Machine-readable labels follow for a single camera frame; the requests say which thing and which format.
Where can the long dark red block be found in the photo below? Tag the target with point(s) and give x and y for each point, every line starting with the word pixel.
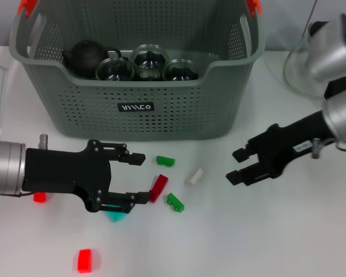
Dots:
pixel 160 184

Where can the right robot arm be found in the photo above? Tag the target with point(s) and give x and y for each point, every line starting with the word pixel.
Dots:
pixel 334 60

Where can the glass teacup with black base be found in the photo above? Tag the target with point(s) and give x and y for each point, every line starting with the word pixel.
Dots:
pixel 150 62
pixel 180 72
pixel 115 70

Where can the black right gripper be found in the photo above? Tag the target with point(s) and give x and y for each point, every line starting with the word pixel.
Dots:
pixel 291 138

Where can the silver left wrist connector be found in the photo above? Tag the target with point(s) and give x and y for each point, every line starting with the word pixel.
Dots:
pixel 43 141

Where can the teal square block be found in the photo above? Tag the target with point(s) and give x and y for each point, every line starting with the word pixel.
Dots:
pixel 116 217

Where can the bright red block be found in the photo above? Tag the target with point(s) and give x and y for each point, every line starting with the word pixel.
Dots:
pixel 84 261

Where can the small red block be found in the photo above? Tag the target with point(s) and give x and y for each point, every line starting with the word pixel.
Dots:
pixel 39 198

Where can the white toy block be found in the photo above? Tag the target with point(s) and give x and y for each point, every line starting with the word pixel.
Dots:
pixel 193 176

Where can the green toy block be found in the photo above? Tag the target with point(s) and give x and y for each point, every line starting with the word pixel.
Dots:
pixel 168 163
pixel 175 202

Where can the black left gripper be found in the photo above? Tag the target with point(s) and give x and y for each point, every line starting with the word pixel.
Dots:
pixel 66 173

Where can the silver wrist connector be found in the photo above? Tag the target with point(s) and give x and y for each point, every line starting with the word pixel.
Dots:
pixel 316 148
pixel 43 141

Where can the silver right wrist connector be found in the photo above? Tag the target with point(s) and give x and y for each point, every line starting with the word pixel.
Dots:
pixel 316 148

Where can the grey perforated storage bin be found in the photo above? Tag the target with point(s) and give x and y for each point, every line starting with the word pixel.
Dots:
pixel 161 115

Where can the black clay teapot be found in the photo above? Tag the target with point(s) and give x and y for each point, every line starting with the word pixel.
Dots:
pixel 86 59

